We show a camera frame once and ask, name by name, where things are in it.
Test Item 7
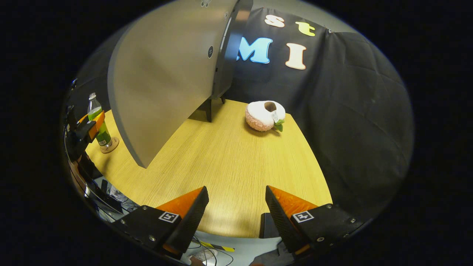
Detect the black backdrop cloth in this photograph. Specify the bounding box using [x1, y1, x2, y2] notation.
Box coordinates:
[68, 7, 414, 222]

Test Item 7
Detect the grey cabinet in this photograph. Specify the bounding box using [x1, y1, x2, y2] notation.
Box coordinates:
[200, 0, 255, 123]

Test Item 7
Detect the clear green label bottle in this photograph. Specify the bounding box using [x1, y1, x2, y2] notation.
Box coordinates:
[87, 92, 113, 147]

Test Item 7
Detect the round wooden coaster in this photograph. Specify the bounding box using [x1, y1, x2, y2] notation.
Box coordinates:
[99, 137, 120, 154]

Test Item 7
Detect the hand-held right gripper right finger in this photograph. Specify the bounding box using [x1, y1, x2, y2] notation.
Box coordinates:
[265, 185, 365, 256]

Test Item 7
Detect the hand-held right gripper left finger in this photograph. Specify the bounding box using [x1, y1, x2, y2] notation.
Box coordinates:
[113, 186, 210, 260]

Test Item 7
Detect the yellow black striped tape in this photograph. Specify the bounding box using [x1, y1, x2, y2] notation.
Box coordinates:
[200, 242, 235, 253]

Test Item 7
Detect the pink plush toy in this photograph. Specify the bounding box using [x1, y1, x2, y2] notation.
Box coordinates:
[245, 100, 286, 133]

